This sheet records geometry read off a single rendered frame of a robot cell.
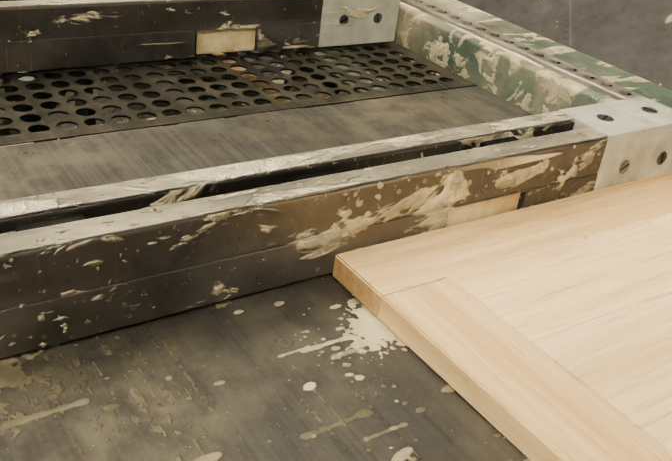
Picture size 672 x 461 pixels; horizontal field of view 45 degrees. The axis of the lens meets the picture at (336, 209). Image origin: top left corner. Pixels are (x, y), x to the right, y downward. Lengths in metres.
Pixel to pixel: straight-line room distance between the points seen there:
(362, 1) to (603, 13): 1.19
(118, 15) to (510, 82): 0.45
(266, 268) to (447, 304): 0.12
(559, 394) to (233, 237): 0.22
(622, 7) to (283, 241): 1.73
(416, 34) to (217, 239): 0.65
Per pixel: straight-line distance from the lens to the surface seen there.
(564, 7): 2.27
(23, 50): 0.93
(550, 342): 0.55
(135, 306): 0.52
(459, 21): 1.09
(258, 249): 0.54
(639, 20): 2.16
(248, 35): 1.02
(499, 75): 1.01
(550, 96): 0.96
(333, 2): 1.07
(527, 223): 0.68
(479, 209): 0.67
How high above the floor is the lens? 1.64
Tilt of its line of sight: 45 degrees down
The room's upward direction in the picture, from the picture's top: 54 degrees counter-clockwise
